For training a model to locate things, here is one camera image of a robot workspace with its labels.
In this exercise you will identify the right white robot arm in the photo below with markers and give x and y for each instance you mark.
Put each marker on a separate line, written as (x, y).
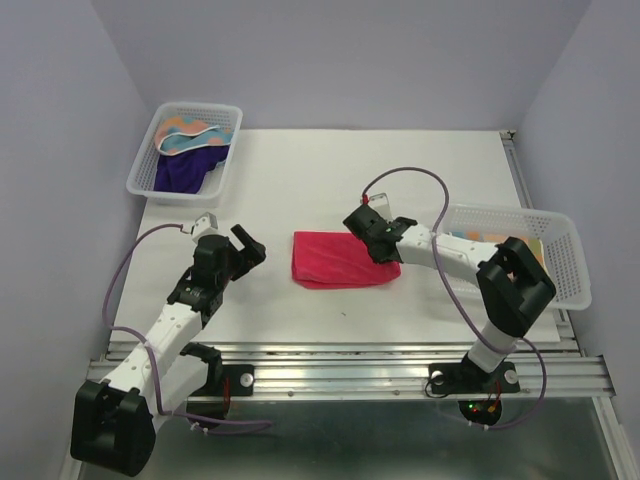
(514, 287)

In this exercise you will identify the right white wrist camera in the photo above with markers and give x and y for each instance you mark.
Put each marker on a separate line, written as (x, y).
(380, 204)

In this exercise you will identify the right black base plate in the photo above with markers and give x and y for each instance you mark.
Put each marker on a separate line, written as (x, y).
(467, 379)

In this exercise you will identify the purple towel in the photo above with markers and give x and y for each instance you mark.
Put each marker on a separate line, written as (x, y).
(185, 172)

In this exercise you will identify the blue orange patterned towel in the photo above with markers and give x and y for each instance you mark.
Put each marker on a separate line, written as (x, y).
(181, 134)

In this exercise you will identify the white basket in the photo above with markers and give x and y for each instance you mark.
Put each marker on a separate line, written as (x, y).
(563, 251)
(142, 175)

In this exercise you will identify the orange polka dot towel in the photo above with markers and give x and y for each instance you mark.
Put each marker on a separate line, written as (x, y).
(534, 244)

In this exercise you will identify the aluminium mounting rail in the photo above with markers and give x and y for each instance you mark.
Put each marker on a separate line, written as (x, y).
(378, 371)

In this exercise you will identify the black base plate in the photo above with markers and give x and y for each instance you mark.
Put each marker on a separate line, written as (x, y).
(240, 382)
(467, 379)

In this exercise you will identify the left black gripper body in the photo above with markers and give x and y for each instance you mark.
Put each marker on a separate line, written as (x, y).
(232, 266)

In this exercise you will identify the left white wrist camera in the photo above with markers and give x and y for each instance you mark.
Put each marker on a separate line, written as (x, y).
(205, 225)

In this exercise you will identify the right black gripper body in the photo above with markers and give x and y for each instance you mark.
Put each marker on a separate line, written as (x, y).
(373, 256)

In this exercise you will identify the pink towel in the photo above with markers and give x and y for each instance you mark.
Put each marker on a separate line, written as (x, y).
(336, 260)

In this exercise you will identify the white basket at left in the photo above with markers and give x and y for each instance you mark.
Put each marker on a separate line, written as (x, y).
(142, 175)

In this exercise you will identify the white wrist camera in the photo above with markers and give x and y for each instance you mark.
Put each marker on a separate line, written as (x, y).
(380, 204)
(205, 225)

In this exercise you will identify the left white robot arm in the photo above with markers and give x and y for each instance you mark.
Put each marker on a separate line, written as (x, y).
(116, 419)

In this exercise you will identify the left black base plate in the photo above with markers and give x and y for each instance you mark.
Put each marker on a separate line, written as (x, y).
(240, 382)

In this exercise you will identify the white basket at right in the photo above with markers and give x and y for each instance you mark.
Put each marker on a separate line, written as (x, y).
(563, 251)

